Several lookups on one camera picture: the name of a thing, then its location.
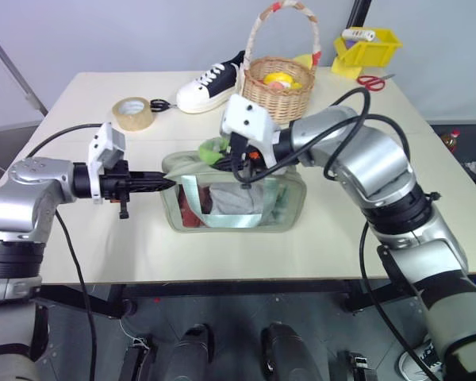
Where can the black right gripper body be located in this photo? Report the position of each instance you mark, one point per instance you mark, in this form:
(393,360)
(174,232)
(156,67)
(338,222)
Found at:
(244,158)

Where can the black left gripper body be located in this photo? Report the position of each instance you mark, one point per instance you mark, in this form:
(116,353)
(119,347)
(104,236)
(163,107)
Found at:
(113,184)

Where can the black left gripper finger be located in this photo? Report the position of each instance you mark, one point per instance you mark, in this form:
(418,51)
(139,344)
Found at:
(150,176)
(150,186)

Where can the green clear-window zip pouch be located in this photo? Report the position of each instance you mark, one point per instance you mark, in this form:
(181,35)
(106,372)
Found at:
(238,210)

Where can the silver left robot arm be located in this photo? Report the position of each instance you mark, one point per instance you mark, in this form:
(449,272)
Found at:
(28,198)

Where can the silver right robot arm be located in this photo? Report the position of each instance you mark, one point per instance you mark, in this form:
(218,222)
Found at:
(381,166)

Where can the clear packing tape roll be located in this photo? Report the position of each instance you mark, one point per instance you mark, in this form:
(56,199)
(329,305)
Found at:
(134,115)

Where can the black and white sneaker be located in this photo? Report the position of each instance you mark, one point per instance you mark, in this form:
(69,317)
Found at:
(208,89)

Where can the yellow toy fruit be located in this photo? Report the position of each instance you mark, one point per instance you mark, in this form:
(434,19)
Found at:
(279,79)

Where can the grey metal pole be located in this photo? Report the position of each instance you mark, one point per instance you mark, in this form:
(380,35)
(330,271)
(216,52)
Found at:
(14,67)

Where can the yellow plastic bin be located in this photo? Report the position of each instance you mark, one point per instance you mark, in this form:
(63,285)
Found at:
(367,55)

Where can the white tube with yellow print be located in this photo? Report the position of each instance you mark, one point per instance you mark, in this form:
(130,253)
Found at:
(359,35)

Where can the black vertical pole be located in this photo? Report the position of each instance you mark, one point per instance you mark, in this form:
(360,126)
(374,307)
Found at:
(359,14)

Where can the amber plastic bottle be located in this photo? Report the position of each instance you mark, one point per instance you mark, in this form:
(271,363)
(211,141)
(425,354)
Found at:
(451,141)

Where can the white patterned shoe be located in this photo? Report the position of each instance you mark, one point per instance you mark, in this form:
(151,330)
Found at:
(420,363)

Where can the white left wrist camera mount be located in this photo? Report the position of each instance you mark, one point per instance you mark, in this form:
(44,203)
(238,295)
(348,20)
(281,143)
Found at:
(107,147)

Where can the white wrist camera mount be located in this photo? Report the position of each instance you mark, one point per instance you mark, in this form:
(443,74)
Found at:
(248,119)
(107,147)

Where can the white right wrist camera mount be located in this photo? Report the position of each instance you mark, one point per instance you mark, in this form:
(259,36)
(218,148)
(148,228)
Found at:
(248,119)

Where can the black table frame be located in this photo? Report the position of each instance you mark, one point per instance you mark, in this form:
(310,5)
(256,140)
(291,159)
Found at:
(230,289)

